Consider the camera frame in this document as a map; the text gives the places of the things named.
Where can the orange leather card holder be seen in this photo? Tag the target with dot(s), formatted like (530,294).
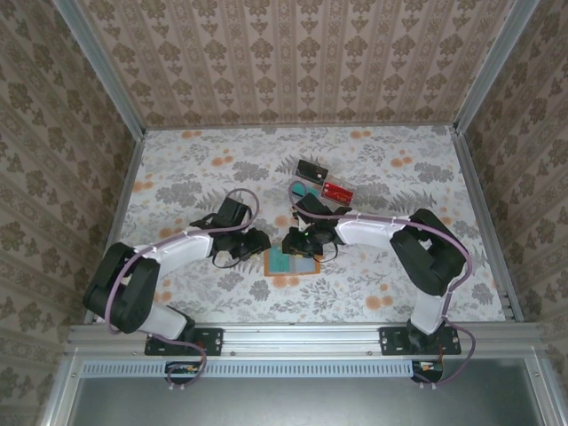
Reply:
(306,267)

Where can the teal card with white print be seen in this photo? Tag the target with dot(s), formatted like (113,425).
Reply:
(278,262)

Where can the red card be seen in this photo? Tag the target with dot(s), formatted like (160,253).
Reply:
(337,194)

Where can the plain teal card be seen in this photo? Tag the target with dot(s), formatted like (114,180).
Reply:
(308,190)

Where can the black card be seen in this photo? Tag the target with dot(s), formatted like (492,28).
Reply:
(311,171)

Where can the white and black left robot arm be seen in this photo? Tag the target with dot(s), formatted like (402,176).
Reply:
(182,250)

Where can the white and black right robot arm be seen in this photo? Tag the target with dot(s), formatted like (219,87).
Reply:
(368,231)

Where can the clear plastic card tray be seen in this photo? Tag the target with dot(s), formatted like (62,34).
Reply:
(341,181)

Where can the floral patterned tablecloth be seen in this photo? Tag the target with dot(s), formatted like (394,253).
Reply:
(248,302)

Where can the grey metal sheet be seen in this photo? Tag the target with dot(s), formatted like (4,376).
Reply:
(310,404)

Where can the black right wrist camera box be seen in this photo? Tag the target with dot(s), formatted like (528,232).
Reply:
(313,206)

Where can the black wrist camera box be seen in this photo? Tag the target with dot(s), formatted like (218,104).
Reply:
(313,206)
(234,210)

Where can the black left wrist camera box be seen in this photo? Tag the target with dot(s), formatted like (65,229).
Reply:
(234,210)

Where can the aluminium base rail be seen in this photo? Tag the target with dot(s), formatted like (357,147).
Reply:
(302,339)

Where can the aluminium side rail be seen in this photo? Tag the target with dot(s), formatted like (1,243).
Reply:
(486,222)

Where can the aluminium frame post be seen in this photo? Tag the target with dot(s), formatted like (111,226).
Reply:
(102,66)
(492,66)

